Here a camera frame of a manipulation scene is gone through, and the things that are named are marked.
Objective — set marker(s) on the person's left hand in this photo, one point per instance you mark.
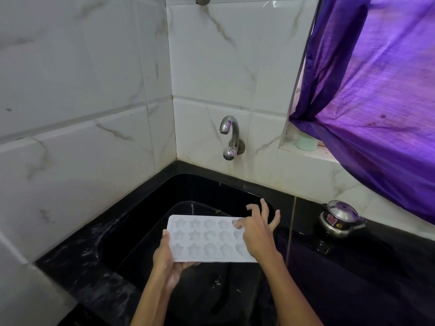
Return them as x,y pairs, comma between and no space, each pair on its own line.
165,264

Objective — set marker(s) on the person's right hand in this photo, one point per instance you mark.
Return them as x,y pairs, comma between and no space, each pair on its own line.
260,239

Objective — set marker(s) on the person's right thumb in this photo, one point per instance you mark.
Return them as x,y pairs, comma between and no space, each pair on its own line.
239,223

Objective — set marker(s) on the person's right middle finger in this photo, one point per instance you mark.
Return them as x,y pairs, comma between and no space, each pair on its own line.
265,210

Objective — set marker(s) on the person's left thumb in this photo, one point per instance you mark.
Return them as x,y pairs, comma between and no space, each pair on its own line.
166,239

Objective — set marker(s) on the white star-mould ice tray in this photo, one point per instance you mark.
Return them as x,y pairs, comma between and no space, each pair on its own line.
200,239

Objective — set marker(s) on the person's left forearm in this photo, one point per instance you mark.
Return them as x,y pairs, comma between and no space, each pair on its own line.
153,305

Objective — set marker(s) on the person's right forearm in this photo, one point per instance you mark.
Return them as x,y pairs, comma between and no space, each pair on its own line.
292,295

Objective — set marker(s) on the black stone sink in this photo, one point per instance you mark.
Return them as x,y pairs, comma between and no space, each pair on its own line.
204,295

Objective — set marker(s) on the small steel pot with lid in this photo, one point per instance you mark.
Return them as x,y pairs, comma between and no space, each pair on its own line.
340,218

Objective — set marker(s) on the pale green plastic container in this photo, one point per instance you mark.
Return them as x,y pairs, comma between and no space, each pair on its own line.
306,142

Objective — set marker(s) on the purple curtain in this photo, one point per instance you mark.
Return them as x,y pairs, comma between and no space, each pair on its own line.
377,98

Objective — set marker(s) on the steel wall tap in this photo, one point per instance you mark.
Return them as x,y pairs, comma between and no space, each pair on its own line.
233,132

